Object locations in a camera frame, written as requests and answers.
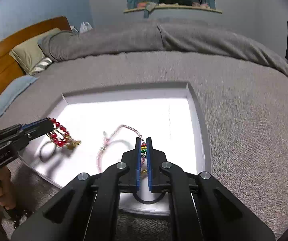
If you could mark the striped grey white pillow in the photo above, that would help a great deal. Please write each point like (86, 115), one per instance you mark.
(41, 66)

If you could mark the grey cloth on sill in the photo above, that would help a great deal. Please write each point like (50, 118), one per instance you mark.
(150, 6)

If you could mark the grey folded duvet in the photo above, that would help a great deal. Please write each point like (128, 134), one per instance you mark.
(164, 34)

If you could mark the grey bed sheet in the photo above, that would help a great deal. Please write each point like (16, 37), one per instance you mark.
(245, 106)

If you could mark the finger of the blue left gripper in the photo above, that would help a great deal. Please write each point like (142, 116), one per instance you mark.
(45, 123)
(27, 136)

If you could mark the grey shallow cardboard tray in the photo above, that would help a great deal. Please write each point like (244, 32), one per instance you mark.
(107, 121)

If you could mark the black clothing pile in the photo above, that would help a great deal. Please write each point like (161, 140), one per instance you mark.
(179, 2)

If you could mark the silver bangle in tray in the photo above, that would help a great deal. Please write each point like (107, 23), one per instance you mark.
(47, 151)

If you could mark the wooden window sill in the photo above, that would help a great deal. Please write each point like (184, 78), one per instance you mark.
(164, 7)

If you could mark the olive green pillow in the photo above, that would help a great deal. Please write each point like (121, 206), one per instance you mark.
(28, 53)

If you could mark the white plastic bag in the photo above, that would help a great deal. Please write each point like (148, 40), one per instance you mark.
(84, 27)

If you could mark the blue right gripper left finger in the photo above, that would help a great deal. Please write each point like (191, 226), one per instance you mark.
(138, 162)

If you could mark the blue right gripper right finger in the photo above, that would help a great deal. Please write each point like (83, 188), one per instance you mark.
(149, 163)

